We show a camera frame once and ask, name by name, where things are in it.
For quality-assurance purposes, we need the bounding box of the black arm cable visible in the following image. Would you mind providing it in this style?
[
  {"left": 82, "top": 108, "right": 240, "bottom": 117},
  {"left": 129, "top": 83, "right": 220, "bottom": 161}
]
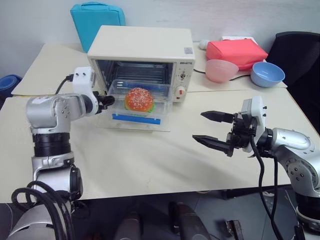
[
  {"left": 10, "top": 74, "right": 76, "bottom": 240},
  {"left": 249, "top": 136, "right": 285, "bottom": 240}
]

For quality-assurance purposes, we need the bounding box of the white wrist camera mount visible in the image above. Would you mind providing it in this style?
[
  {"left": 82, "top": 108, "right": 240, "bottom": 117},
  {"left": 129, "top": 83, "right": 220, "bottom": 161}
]
[
  {"left": 240, "top": 95, "right": 268, "bottom": 154},
  {"left": 71, "top": 66, "right": 100, "bottom": 116}
]

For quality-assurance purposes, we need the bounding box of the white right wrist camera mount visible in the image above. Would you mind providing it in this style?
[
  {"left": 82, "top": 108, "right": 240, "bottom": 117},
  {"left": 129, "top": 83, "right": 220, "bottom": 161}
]
[{"left": 240, "top": 95, "right": 268, "bottom": 154}]

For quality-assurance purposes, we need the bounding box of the teal padded bag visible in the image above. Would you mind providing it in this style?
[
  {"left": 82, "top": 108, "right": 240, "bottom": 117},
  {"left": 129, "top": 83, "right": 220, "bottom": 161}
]
[{"left": 70, "top": 1, "right": 127, "bottom": 54}]

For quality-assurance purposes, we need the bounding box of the black office chair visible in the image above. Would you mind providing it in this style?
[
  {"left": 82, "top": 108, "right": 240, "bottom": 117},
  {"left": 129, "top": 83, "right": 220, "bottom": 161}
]
[{"left": 265, "top": 30, "right": 320, "bottom": 127}]

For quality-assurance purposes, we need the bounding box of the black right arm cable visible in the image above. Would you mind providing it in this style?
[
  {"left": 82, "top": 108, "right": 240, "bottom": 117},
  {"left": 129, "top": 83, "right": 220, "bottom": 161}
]
[{"left": 249, "top": 136, "right": 285, "bottom": 240}]

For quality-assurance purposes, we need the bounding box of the dark rounded shape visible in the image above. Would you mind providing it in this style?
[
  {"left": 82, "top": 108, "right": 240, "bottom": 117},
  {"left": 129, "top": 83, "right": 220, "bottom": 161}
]
[
  {"left": 168, "top": 200, "right": 212, "bottom": 240},
  {"left": 114, "top": 211, "right": 142, "bottom": 240}
]

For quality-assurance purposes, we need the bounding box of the clear plastic food container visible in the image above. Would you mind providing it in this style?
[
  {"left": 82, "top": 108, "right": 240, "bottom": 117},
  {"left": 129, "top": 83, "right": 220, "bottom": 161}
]
[{"left": 107, "top": 78, "right": 174, "bottom": 119}]

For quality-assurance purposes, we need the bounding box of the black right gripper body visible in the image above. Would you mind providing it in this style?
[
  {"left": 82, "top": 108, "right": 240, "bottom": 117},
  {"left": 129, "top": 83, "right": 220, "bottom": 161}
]
[{"left": 231, "top": 111, "right": 260, "bottom": 151}]

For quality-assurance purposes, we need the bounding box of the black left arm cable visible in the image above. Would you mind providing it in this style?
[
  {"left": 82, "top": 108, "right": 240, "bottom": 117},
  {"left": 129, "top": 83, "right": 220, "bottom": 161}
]
[{"left": 10, "top": 74, "right": 76, "bottom": 240}]

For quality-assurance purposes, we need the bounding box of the cream toaster oven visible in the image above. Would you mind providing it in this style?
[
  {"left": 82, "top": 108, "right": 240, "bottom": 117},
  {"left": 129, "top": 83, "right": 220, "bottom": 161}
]
[{"left": 86, "top": 24, "right": 195, "bottom": 104}]

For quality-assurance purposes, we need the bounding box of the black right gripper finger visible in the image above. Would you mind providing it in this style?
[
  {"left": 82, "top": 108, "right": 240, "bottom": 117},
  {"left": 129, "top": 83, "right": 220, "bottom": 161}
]
[
  {"left": 192, "top": 132, "right": 236, "bottom": 158},
  {"left": 200, "top": 110, "right": 237, "bottom": 124}
]

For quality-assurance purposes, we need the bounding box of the pink translucent bowl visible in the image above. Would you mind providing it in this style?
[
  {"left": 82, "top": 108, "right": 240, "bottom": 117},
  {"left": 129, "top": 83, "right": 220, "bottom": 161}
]
[{"left": 205, "top": 59, "right": 239, "bottom": 84}]

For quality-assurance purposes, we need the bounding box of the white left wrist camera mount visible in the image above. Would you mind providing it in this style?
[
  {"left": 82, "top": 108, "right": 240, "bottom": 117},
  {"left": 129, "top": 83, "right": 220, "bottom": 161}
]
[{"left": 71, "top": 66, "right": 100, "bottom": 116}]

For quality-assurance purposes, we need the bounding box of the dark rectangular foot shape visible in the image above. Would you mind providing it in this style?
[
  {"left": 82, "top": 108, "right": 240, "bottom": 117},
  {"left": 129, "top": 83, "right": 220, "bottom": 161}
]
[{"left": 224, "top": 219, "right": 243, "bottom": 240}]

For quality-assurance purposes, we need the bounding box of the black oven power cord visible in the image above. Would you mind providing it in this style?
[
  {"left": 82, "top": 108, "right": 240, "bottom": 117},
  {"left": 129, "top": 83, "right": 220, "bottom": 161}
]
[{"left": 193, "top": 67, "right": 252, "bottom": 82}]

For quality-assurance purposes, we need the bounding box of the glass oven door, blue handle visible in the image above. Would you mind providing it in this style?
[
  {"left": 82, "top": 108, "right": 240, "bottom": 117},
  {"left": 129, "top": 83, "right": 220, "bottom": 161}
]
[{"left": 96, "top": 98, "right": 172, "bottom": 133}]

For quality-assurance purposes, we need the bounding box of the toy hamburger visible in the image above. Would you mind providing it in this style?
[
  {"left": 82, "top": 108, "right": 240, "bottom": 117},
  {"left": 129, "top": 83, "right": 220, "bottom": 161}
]
[{"left": 124, "top": 87, "right": 156, "bottom": 114}]

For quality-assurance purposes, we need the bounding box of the coral red padded bag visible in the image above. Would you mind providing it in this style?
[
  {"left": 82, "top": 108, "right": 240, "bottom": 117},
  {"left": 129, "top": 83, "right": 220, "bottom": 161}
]
[{"left": 205, "top": 38, "right": 269, "bottom": 72}]

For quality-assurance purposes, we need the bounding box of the blue bowl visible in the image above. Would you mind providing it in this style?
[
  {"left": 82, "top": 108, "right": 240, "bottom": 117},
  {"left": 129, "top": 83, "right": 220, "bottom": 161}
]
[{"left": 250, "top": 61, "right": 286, "bottom": 88}]

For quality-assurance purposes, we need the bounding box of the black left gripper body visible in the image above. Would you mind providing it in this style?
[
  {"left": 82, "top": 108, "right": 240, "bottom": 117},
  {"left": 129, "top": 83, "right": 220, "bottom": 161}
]
[{"left": 92, "top": 90, "right": 107, "bottom": 113}]

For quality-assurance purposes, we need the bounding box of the round oven timer knob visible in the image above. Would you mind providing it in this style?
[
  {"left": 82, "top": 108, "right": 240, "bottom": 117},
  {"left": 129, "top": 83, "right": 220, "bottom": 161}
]
[{"left": 174, "top": 85, "right": 187, "bottom": 98}]

